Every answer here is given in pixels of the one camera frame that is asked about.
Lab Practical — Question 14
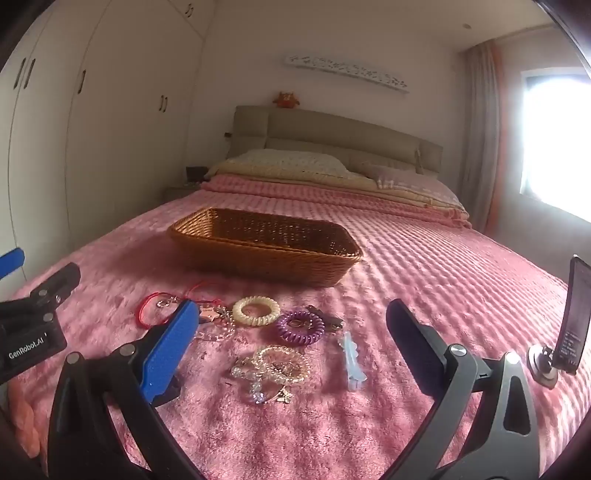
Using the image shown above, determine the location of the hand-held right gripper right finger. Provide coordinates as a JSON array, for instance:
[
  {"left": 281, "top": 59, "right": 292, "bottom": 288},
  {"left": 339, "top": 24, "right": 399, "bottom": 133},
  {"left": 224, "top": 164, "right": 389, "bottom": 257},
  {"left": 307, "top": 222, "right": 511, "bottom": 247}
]
[{"left": 385, "top": 299, "right": 541, "bottom": 480}]

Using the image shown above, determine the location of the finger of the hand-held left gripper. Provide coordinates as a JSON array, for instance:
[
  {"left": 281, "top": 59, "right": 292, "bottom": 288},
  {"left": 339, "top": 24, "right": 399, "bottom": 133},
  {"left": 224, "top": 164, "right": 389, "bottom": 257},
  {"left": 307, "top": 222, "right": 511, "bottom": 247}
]
[
  {"left": 28, "top": 262, "right": 82, "bottom": 309},
  {"left": 0, "top": 248, "right": 25, "bottom": 280}
]

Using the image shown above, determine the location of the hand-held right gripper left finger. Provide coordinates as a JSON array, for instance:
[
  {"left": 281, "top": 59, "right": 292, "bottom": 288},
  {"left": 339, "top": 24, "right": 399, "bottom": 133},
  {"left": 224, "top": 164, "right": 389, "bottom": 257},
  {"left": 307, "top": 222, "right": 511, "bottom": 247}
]
[{"left": 46, "top": 299, "right": 204, "bottom": 480}]

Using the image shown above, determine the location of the red string bracelet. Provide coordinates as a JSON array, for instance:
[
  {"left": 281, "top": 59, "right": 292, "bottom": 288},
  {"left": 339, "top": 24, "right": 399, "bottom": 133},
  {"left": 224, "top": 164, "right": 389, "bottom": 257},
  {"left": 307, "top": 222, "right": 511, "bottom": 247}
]
[{"left": 139, "top": 281, "right": 219, "bottom": 329}]

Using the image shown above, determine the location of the translucent wavy hair clip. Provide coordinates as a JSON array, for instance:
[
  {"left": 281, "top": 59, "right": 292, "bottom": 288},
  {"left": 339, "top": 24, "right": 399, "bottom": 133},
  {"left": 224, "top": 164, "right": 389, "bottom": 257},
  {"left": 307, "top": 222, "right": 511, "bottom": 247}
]
[{"left": 337, "top": 330, "right": 369, "bottom": 393}]

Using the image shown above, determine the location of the brown hair clip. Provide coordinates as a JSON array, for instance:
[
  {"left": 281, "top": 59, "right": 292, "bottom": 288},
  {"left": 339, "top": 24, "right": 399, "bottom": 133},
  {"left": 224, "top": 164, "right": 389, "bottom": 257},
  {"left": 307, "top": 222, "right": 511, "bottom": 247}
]
[{"left": 305, "top": 305, "right": 346, "bottom": 332}]

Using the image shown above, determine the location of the yellow bead bracelet pile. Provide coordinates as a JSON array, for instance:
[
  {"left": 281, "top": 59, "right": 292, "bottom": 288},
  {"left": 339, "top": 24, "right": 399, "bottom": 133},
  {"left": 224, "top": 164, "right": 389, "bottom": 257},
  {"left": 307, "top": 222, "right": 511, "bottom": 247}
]
[{"left": 230, "top": 345, "right": 311, "bottom": 406}]

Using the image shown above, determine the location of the purple spiral hair tie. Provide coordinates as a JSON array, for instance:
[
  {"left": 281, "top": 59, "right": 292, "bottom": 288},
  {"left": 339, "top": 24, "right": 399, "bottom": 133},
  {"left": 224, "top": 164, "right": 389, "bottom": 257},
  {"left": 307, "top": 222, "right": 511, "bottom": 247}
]
[{"left": 276, "top": 311, "right": 325, "bottom": 346}]

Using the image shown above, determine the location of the brown wicker basket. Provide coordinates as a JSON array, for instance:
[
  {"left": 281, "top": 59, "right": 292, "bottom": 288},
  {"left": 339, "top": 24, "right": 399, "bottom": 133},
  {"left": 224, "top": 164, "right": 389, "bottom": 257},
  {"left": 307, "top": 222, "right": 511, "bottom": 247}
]
[{"left": 167, "top": 207, "right": 365, "bottom": 288}]

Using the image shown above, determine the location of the person's left hand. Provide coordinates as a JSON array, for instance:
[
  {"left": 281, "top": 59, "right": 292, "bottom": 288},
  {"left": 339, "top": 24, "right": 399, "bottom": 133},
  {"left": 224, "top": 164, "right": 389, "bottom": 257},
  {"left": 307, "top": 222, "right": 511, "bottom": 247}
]
[{"left": 8, "top": 382, "right": 42, "bottom": 459}]

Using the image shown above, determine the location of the pink fluffy blanket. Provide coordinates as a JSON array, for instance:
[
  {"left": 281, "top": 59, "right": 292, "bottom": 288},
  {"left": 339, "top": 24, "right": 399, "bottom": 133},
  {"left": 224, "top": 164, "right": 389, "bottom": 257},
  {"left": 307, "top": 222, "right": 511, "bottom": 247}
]
[{"left": 9, "top": 173, "right": 591, "bottom": 480}]

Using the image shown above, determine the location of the round metal phone stand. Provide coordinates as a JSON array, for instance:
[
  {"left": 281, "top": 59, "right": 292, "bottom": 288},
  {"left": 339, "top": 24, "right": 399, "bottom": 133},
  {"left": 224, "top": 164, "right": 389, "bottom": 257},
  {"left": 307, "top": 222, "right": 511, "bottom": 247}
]
[{"left": 526, "top": 344, "right": 561, "bottom": 384}]

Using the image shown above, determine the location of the pink patterned pillow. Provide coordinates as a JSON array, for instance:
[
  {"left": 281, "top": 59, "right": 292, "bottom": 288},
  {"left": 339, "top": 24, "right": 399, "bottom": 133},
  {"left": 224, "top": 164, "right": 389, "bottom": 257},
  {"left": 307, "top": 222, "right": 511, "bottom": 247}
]
[{"left": 365, "top": 164, "right": 462, "bottom": 206}]

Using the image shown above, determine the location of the black smartphone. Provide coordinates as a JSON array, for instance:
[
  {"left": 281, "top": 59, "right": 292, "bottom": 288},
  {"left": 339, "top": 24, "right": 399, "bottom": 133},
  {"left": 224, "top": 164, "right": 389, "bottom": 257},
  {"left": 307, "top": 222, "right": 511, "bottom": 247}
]
[{"left": 556, "top": 255, "right": 591, "bottom": 374}]

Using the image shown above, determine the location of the white wardrobe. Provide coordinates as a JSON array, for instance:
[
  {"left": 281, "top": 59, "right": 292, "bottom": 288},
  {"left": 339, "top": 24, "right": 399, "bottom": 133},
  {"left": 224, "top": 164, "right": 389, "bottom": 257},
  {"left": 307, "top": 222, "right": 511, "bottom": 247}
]
[{"left": 0, "top": 0, "right": 218, "bottom": 278}]

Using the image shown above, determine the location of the grey and orange curtain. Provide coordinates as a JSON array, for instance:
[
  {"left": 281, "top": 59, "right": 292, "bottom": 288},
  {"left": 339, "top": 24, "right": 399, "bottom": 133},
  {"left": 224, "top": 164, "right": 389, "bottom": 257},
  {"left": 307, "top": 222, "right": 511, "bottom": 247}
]
[{"left": 462, "top": 39, "right": 509, "bottom": 236}]

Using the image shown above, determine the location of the white textured pillow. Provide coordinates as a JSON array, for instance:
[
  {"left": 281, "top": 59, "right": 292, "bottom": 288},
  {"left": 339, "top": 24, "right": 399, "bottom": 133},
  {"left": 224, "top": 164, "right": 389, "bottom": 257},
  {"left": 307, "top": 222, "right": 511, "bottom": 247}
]
[{"left": 205, "top": 148, "right": 365, "bottom": 181}]

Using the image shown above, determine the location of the beige padded headboard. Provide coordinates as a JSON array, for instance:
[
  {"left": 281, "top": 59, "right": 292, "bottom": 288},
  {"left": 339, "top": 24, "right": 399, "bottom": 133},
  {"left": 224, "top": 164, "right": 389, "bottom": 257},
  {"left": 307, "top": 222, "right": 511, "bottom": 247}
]
[{"left": 229, "top": 105, "right": 444, "bottom": 178}]

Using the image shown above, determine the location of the bright window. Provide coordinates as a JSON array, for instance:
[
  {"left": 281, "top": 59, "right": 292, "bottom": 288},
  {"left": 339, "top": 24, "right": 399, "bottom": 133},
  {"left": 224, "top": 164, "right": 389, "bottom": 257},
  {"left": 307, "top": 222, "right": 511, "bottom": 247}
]
[{"left": 519, "top": 69, "right": 591, "bottom": 222}]

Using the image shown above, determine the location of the cream spiral hair tie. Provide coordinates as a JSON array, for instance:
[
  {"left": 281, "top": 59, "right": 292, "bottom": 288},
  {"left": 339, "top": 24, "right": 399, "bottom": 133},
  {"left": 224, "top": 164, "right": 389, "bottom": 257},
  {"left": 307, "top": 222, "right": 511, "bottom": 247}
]
[{"left": 232, "top": 296, "right": 281, "bottom": 328}]

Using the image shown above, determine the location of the white carved wall decoration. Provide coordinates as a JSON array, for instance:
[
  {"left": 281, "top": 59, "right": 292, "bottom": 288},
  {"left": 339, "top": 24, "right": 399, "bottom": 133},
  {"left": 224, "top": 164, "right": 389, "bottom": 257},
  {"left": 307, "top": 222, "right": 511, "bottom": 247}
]
[{"left": 285, "top": 54, "right": 411, "bottom": 94}]

